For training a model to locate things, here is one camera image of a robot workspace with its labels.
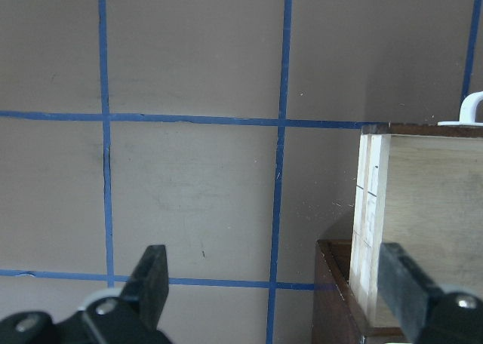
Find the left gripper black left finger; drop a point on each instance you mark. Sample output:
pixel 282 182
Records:
pixel 146 290

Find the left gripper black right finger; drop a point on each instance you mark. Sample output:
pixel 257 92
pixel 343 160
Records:
pixel 407 290

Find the light wooden drawer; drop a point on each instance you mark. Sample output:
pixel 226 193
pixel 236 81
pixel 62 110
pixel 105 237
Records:
pixel 419 186

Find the dark brown drawer cabinet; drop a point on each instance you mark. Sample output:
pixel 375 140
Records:
pixel 336 316

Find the white drawer handle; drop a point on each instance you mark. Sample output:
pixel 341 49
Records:
pixel 468 112

